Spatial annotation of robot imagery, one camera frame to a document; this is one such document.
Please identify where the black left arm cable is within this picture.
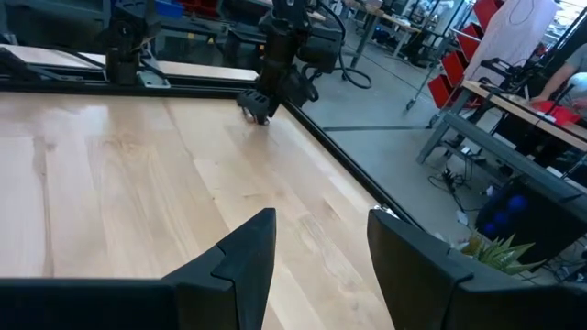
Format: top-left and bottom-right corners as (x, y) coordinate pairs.
(316, 0), (373, 91)

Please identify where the white round ball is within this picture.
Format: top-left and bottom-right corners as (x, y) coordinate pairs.
(566, 71), (587, 107)

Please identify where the wooden top grey desk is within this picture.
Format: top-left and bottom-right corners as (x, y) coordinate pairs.
(415, 80), (587, 210)

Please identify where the red box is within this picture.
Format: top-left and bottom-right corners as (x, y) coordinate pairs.
(534, 99), (582, 127)

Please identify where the black floor cable tangle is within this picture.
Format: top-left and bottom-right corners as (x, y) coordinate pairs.
(428, 146), (490, 226)

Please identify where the black gantry stand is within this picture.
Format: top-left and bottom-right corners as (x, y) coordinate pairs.
(538, 6), (587, 79)

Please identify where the wooden top work table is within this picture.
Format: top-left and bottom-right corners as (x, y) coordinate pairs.
(341, 0), (422, 70)

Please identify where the blue storage bin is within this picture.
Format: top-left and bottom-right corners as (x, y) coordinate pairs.
(154, 0), (185, 19)

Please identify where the potted succulent plant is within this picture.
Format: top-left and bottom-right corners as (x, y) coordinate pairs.
(460, 231), (548, 277)

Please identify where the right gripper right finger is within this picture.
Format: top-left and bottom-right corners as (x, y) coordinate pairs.
(366, 209), (587, 330)

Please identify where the black cabinet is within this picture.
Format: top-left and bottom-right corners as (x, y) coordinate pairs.
(0, 0), (114, 50)

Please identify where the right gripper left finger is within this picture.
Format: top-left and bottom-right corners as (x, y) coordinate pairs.
(0, 207), (278, 330)

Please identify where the black desk equipment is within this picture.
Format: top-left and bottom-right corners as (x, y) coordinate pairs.
(479, 57), (551, 97)

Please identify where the person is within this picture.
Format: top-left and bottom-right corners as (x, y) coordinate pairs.
(531, 42), (587, 116)

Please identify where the silver black battery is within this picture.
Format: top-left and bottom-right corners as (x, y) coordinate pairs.
(373, 204), (400, 220)

